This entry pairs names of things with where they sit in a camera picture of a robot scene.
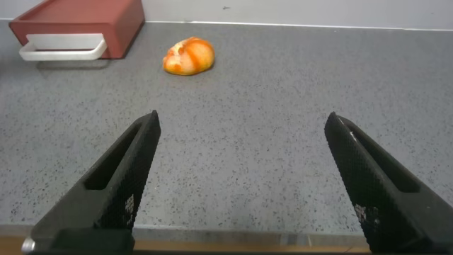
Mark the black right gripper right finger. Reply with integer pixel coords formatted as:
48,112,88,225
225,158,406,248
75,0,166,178
324,112,453,254

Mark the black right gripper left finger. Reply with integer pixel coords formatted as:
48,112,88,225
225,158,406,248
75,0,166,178
21,110,162,254

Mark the red drawer case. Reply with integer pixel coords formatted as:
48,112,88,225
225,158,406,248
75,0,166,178
8,0,146,60

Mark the orange and white bagel toy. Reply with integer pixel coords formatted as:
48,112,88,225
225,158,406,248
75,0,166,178
161,35,216,77

